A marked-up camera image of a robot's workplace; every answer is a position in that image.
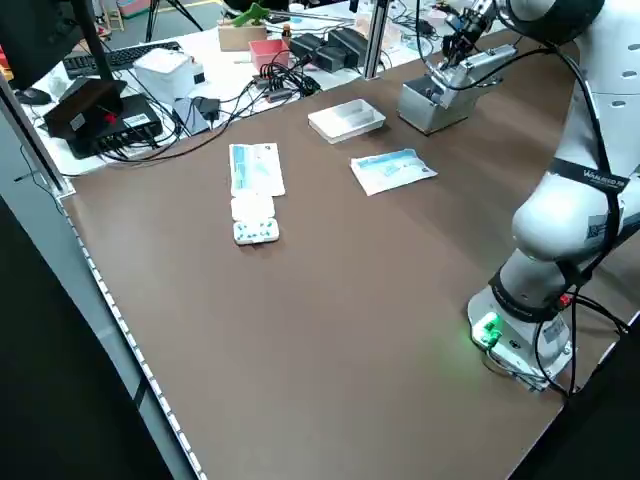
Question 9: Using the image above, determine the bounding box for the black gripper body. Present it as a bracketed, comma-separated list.
[447, 4, 490, 49]

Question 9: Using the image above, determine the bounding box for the silver aluminium first-aid case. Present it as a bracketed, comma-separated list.
[396, 43, 520, 136]

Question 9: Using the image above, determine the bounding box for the white plastic partition tray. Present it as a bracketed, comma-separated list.
[306, 98, 387, 146]

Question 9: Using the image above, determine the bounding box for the pink open box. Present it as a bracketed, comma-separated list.
[248, 38, 292, 76]

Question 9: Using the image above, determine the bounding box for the black power brick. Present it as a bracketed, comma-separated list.
[327, 27, 372, 67]
[314, 44, 349, 72]
[289, 34, 322, 60]

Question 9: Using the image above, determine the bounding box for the blue white face mask packet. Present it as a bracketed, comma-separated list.
[228, 142, 286, 197]
[349, 147, 440, 197]

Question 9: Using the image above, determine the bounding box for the dark usb hub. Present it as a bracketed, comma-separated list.
[252, 69, 301, 104]

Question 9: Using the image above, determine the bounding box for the green plastic object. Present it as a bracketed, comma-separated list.
[230, 2, 274, 29]

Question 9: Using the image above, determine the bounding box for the brown cardboard box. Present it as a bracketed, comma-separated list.
[218, 23, 269, 52]

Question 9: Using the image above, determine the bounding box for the black plug adapter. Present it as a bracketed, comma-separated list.
[192, 97, 221, 122]

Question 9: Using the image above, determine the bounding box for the white plastic pill box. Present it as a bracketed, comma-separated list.
[230, 192, 281, 247]

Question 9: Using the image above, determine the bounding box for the grey flat box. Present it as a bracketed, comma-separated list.
[172, 97, 211, 136]

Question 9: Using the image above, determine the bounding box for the white box device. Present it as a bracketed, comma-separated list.
[133, 48, 207, 107]

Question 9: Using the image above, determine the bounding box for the black tripod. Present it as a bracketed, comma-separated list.
[144, 0, 205, 44]

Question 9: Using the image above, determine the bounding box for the black keyboard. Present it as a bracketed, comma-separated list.
[62, 41, 184, 80]

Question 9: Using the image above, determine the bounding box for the black stand pole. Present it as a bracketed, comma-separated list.
[72, 0, 117, 84]

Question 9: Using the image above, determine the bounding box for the dark brown box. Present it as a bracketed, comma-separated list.
[43, 77, 129, 141]

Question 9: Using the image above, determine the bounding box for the black monitor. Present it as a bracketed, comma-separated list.
[0, 0, 86, 91]

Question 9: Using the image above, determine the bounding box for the black computer mouse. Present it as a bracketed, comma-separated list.
[13, 87, 54, 106]

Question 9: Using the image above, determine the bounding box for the aluminium frame post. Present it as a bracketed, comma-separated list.
[363, 0, 391, 81]

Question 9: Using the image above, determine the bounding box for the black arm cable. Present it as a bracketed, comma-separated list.
[534, 42, 634, 401]

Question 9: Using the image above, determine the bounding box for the black network switch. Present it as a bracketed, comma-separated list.
[67, 93, 164, 160]

